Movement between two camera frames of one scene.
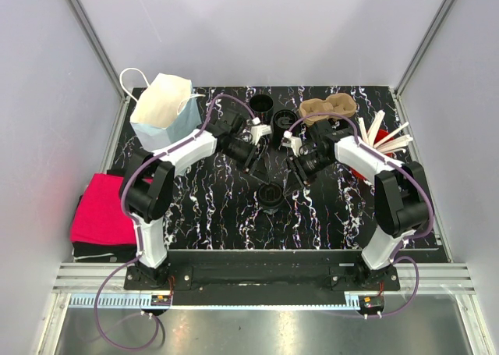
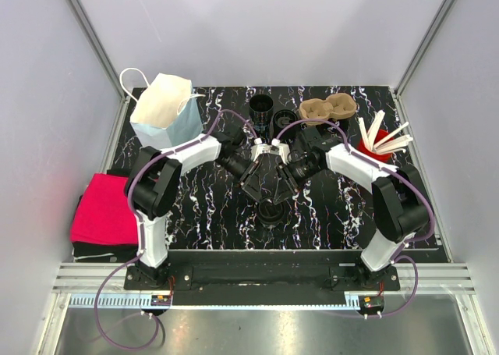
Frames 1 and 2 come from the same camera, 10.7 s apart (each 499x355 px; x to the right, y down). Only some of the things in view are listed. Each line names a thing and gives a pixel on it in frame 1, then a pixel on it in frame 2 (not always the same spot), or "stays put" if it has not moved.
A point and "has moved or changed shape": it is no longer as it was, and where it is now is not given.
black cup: [270, 193] has moved or changed shape
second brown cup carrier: [335, 105] stays put
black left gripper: [257, 167] → [250, 180]
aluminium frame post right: [434, 26] stays put
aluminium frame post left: [93, 36] stays put
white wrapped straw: [380, 142] stays put
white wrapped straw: [363, 130] stays put
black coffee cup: [262, 106] stays put
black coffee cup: [270, 210] → [270, 226]
